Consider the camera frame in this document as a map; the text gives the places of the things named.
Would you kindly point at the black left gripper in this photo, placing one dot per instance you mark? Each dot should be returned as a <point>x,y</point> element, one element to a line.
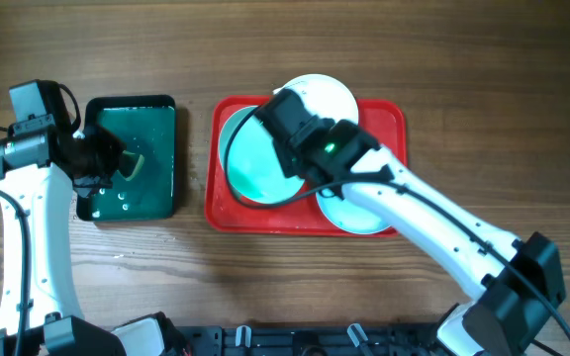
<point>113,147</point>

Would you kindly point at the green yellow sponge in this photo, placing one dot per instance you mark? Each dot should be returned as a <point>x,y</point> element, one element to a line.
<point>130,165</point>

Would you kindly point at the light blue plate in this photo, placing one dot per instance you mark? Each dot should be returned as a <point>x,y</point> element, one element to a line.
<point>349,217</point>
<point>254,169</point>

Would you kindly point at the white plate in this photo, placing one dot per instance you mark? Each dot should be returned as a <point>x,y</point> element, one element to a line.
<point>324,96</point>

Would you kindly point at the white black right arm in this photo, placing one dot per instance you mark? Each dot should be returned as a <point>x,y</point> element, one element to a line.
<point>514,286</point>

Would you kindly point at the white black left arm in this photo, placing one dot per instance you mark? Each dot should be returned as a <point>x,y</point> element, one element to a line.
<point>40,171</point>

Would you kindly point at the black water tray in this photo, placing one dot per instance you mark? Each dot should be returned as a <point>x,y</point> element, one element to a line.
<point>146,125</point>

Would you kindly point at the red plastic tray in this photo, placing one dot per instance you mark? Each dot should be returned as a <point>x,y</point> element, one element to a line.
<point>382,118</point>

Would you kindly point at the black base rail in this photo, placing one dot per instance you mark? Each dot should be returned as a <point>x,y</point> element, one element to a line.
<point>410,339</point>

